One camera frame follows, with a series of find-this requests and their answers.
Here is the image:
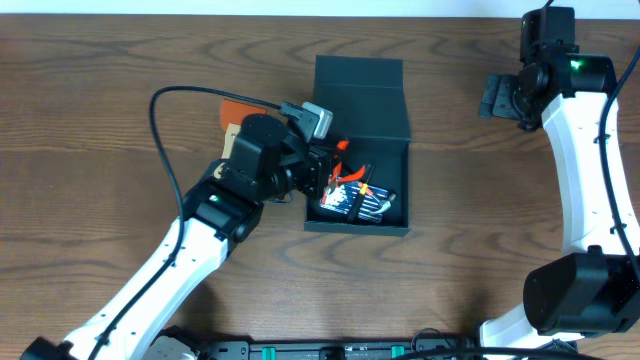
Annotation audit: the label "blue drill bit case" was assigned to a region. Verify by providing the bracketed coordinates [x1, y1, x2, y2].
[319, 181, 393, 223]

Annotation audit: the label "red black pliers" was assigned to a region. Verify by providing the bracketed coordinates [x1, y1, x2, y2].
[327, 140, 367, 193]

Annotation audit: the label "dark green box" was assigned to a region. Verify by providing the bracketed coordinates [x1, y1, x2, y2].
[304, 55, 411, 237]

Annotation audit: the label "small steel claw hammer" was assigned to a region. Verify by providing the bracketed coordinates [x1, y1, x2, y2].
[360, 185, 396, 215]

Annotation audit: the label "orange scraper wooden handle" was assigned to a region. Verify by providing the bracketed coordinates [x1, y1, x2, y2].
[220, 100, 267, 159]

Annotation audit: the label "black yellow screwdriver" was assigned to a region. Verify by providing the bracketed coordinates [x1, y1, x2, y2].
[347, 164, 375, 224]

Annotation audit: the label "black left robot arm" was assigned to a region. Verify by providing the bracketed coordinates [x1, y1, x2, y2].
[21, 111, 332, 359]

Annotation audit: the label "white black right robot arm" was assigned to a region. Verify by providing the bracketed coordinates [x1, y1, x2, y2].
[478, 3, 639, 359]

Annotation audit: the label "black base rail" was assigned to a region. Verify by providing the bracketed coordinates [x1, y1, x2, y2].
[199, 337, 579, 360]

